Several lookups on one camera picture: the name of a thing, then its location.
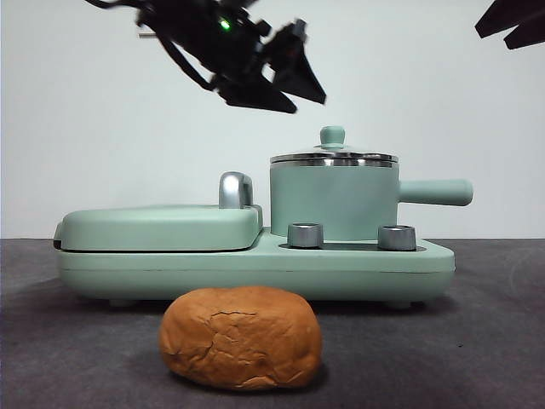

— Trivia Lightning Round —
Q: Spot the glass lid with green knob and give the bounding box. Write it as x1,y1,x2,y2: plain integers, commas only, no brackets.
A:
270,124,400,166

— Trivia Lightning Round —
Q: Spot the brown potato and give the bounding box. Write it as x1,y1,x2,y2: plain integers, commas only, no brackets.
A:
158,285,324,392

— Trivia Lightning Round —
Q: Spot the mint green hinged griddle lid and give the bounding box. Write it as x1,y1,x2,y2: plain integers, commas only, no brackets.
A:
53,203,265,251

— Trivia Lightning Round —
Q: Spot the silver control knob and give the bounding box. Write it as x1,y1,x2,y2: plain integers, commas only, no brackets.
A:
287,222,324,249
377,224,417,251

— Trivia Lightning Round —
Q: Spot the mint green breakfast machine base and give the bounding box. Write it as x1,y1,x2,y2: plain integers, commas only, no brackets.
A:
57,225,456,310

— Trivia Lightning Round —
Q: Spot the chrome griddle lid handle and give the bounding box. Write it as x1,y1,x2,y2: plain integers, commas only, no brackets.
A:
218,170,255,210

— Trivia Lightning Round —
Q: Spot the mint green pot with handle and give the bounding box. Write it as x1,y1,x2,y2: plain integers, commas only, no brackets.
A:
269,159,474,242

